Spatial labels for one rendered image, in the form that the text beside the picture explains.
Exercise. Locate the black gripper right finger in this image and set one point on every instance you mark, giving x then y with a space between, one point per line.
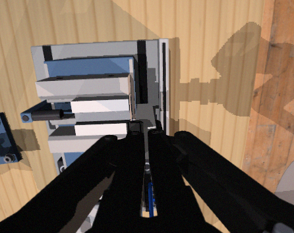
239 202

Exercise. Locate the dark grey metal block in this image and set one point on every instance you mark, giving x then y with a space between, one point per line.
101 115

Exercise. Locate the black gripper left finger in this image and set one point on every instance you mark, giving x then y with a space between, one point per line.
64 204

